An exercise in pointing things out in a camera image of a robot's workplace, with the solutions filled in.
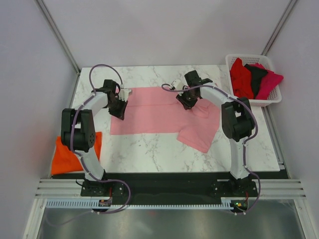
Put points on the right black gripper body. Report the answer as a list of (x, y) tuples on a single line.
[(187, 99)]

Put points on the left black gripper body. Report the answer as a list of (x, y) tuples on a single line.
[(116, 108)]

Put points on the pink t shirt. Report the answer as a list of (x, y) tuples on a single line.
[(153, 110)]

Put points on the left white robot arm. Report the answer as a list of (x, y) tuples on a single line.
[(78, 130)]

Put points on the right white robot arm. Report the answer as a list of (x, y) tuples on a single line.
[(237, 120)]

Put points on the red t shirt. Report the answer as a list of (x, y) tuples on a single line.
[(241, 80)]

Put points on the black t shirt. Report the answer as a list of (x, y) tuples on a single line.
[(257, 74)]

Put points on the folded orange t shirt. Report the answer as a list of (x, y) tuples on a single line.
[(64, 161)]

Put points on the magenta t shirt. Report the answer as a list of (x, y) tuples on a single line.
[(268, 83)]

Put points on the white plastic laundry basket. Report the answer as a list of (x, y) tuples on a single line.
[(275, 95)]

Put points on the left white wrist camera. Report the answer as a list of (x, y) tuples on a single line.
[(124, 94)]

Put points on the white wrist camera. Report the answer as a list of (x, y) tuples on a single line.
[(177, 85), (124, 94)]

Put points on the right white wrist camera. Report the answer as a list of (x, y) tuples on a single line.
[(177, 85)]

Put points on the white slotted cable duct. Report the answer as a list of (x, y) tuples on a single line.
[(224, 204)]

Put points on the right corner aluminium post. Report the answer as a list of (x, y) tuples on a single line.
[(279, 26)]

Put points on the corner aluminium post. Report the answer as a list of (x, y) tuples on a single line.
[(56, 32), (279, 26)]

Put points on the aluminium frame rail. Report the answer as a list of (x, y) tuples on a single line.
[(271, 189)]

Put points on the left corner aluminium post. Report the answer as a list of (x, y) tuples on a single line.
[(56, 32)]

